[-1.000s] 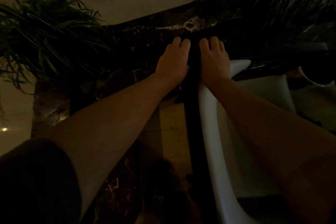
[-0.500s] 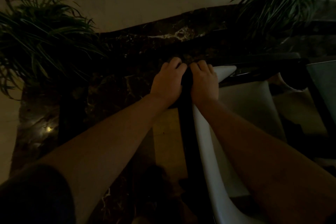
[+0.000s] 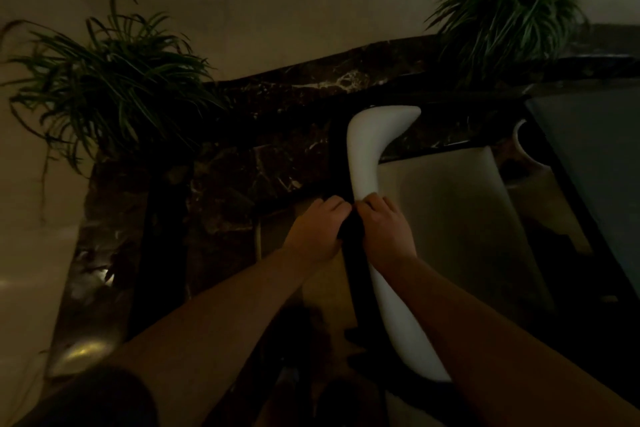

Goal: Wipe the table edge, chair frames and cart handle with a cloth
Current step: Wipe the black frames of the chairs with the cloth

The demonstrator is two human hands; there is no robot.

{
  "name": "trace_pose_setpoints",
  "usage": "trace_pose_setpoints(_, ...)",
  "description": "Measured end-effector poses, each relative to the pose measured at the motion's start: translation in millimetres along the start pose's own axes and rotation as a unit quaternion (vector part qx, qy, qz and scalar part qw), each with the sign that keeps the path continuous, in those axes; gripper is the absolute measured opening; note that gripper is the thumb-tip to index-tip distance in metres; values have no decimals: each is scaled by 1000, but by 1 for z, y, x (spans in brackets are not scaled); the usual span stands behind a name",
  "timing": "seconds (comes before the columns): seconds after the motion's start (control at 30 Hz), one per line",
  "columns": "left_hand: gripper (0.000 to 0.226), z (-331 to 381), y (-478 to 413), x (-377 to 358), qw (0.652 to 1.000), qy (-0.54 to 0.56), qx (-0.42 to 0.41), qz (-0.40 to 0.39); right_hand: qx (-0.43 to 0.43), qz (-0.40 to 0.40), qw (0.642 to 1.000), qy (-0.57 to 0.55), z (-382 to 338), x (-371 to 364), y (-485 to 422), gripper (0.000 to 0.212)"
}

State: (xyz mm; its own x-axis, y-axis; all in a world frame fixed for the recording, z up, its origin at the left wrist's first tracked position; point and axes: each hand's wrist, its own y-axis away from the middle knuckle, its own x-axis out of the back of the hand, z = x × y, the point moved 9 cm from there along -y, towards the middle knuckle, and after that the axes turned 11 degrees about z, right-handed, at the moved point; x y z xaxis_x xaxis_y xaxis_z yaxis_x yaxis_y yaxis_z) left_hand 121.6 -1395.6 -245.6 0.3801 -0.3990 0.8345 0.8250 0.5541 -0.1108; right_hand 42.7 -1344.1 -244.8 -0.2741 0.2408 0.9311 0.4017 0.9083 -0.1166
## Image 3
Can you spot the person's right hand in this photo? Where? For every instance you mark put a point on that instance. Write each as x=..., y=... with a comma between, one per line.
x=387, y=236

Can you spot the person's left hand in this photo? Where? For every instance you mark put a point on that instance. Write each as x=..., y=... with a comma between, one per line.
x=312, y=236

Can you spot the person's left fingers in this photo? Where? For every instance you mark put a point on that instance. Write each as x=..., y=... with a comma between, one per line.
x=334, y=207

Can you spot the person's right fingers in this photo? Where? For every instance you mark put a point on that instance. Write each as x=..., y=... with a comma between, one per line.
x=375, y=205

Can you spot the black stocking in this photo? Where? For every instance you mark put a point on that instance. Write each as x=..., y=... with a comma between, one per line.
x=359, y=271

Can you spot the person's right forearm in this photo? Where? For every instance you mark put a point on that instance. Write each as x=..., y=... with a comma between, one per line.
x=490, y=356

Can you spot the person's left forearm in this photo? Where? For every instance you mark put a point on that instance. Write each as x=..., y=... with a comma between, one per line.
x=210, y=331

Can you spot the white leg mannequin form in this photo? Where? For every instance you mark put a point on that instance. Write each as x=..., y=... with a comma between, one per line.
x=367, y=156

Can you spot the beige flat panel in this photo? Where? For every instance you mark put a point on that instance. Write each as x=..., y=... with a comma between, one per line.
x=465, y=221

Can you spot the dark marble planter ledge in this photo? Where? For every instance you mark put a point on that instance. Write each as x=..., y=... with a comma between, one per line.
x=240, y=141

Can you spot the white round pot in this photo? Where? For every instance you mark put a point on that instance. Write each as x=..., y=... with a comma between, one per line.
x=524, y=144

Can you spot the dark glass table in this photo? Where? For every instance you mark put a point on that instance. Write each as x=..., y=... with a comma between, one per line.
x=595, y=181

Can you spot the green grass-like potted plant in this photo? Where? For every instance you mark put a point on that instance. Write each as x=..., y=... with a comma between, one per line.
x=110, y=86
x=505, y=11

